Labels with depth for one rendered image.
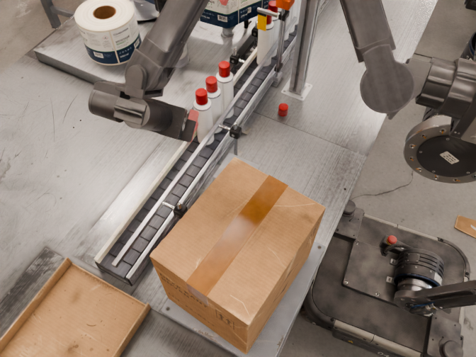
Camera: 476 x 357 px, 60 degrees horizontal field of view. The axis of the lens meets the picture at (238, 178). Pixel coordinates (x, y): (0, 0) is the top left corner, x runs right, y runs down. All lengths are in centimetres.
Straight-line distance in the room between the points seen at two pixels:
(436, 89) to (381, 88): 8
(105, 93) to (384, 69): 49
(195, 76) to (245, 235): 78
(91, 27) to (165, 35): 80
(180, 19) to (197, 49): 86
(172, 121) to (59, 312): 58
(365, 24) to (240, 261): 48
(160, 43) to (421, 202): 188
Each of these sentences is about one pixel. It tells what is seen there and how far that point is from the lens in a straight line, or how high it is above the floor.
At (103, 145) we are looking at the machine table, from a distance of 142.
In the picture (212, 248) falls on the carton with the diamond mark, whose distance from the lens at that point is 85.
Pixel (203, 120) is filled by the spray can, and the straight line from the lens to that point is 120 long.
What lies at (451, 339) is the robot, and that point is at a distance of 183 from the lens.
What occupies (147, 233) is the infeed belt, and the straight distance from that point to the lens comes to 115.
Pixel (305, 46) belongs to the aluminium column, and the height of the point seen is 104.
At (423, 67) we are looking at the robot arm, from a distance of 67.
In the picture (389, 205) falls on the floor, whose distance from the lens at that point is 232.
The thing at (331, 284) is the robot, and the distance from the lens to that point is 179.
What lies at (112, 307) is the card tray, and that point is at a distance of 115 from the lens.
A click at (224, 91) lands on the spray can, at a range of 127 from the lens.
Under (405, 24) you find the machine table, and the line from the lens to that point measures 193.
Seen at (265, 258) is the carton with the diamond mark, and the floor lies 112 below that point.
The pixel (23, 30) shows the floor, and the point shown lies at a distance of 351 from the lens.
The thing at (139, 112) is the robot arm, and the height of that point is 133.
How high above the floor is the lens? 189
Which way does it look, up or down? 56 degrees down
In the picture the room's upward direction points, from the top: straight up
